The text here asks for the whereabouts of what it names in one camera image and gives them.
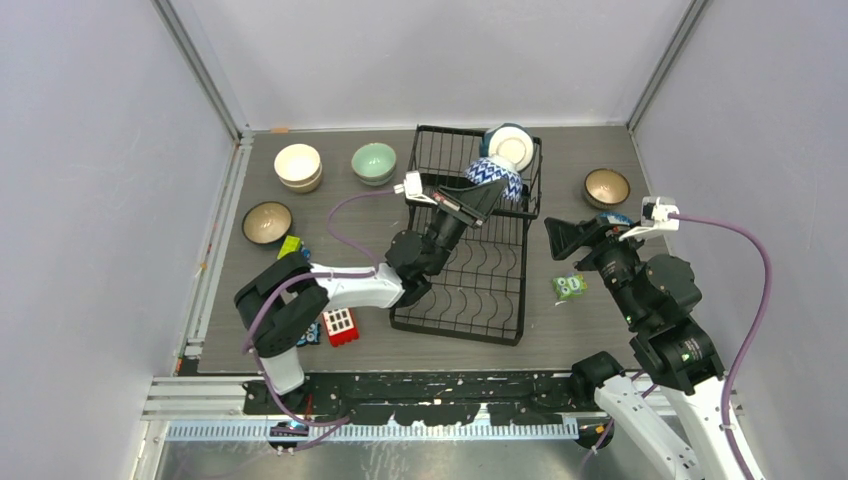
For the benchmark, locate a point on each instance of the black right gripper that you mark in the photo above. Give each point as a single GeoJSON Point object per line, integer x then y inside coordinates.
{"type": "Point", "coordinates": [564, 235]}

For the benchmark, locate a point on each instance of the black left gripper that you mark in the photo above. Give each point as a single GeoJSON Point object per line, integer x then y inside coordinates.
{"type": "Point", "coordinates": [470, 205]}

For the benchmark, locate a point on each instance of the blue white zigzag bowl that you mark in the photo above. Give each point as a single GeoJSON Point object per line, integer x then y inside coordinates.
{"type": "Point", "coordinates": [489, 169]}

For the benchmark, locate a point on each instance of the white blue floral bowl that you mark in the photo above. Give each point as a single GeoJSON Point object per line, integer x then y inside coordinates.
{"type": "Point", "coordinates": [616, 218]}

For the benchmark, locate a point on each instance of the black patterned rim bowl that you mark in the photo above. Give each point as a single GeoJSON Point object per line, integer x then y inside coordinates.
{"type": "Point", "coordinates": [605, 188]}

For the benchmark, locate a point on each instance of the teal bowl white base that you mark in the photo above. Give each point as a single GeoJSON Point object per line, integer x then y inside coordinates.
{"type": "Point", "coordinates": [511, 142]}

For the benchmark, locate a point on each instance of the light green bowl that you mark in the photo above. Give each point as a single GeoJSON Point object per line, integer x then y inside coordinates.
{"type": "Point", "coordinates": [374, 161]}

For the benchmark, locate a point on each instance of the beige bowl with flower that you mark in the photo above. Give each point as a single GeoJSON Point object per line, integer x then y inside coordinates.
{"type": "Point", "coordinates": [297, 164]}

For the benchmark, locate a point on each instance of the dark blue glazed bowl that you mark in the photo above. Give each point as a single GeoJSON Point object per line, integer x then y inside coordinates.
{"type": "Point", "coordinates": [267, 223]}

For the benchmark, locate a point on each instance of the pale green striped bowl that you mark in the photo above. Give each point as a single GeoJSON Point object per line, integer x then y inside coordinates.
{"type": "Point", "coordinates": [376, 181]}

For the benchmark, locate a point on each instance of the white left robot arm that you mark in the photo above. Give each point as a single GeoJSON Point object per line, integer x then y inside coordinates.
{"type": "Point", "coordinates": [279, 305]}

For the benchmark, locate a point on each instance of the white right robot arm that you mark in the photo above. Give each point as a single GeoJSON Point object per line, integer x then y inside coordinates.
{"type": "Point", "coordinates": [656, 298]}

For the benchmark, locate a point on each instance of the green owl puzzle piece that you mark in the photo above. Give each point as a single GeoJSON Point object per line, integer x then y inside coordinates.
{"type": "Point", "coordinates": [566, 287]}

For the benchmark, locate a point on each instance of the red white toy block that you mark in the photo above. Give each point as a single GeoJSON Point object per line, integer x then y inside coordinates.
{"type": "Point", "coordinates": [340, 326]}

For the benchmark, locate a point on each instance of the toy truck with green block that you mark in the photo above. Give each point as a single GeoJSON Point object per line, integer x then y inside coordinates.
{"type": "Point", "coordinates": [292, 244]}

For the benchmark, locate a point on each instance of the blue owl puzzle piece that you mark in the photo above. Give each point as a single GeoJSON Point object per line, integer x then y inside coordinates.
{"type": "Point", "coordinates": [312, 336]}

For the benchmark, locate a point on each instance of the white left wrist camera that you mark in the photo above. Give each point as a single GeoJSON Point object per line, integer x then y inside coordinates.
{"type": "Point", "coordinates": [413, 188]}

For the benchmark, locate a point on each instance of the black wire dish rack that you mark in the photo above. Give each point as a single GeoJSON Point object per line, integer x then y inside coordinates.
{"type": "Point", "coordinates": [480, 294]}

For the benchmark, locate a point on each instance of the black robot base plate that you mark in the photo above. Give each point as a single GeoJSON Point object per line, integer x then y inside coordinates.
{"type": "Point", "coordinates": [438, 398]}

